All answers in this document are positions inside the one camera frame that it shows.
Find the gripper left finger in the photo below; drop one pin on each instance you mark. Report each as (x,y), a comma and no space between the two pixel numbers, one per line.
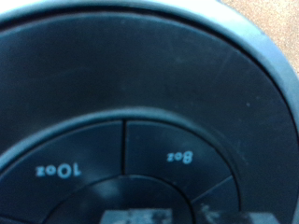
(137,217)

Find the black Keurig coffee machine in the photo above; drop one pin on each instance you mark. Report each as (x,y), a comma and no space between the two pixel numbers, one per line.
(149,93)

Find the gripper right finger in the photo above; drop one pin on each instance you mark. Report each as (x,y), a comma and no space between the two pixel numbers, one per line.
(236,218)

